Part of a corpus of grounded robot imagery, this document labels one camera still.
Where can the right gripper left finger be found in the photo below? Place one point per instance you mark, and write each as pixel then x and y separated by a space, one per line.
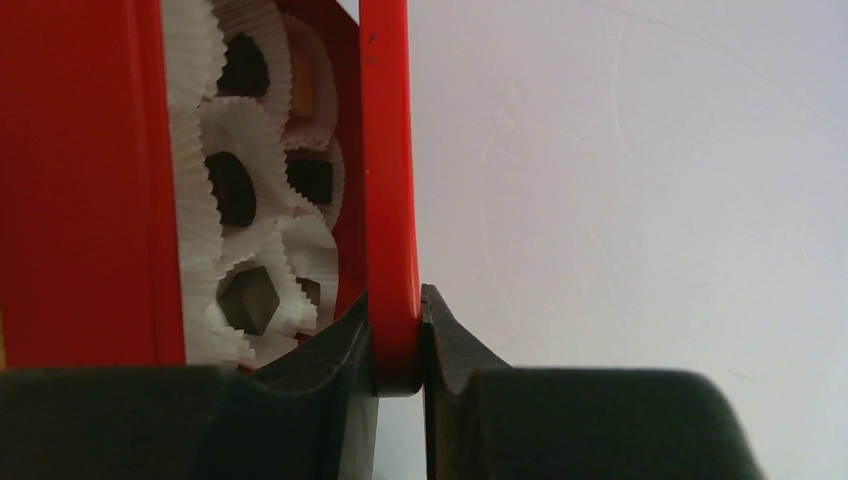
pixel 310 414

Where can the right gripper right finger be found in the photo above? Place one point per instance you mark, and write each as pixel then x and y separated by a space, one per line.
pixel 487 419

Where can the dark square chocolate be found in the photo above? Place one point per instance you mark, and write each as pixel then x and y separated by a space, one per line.
pixel 249 301

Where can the dark small chocolate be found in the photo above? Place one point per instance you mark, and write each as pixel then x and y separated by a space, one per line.
pixel 311 289

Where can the red box lid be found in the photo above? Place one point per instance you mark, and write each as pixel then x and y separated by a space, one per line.
pixel 89 270

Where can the red box with white liners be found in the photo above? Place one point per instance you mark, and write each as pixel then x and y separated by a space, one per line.
pixel 389 259

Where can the dark oval chocolate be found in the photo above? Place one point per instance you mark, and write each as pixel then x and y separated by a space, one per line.
pixel 246 71

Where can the dark cube chocolate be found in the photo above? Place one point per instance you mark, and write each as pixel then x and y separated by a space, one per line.
pixel 313 179

